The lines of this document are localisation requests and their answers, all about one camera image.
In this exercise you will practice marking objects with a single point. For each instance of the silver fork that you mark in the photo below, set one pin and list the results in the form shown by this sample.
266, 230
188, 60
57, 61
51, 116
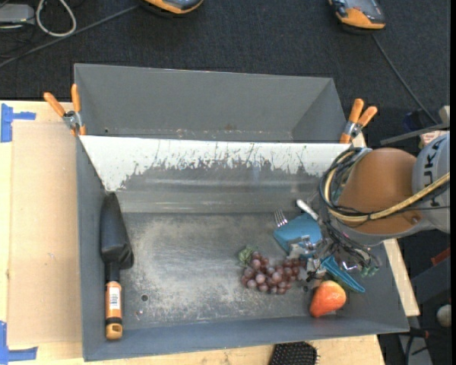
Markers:
280, 218

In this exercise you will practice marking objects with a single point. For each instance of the purple toy grape bunch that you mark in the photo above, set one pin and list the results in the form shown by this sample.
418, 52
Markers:
268, 276

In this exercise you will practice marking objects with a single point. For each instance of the orange-red toy strawberry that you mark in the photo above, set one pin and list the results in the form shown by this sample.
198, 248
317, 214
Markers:
327, 299

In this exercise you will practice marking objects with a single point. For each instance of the black hairbrush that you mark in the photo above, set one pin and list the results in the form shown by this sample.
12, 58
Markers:
294, 354

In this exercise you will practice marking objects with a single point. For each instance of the grey metal bin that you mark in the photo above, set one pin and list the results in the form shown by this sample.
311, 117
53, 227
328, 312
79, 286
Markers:
197, 249

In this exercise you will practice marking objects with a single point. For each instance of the brown cardboard board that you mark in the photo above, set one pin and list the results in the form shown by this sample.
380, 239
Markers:
42, 223

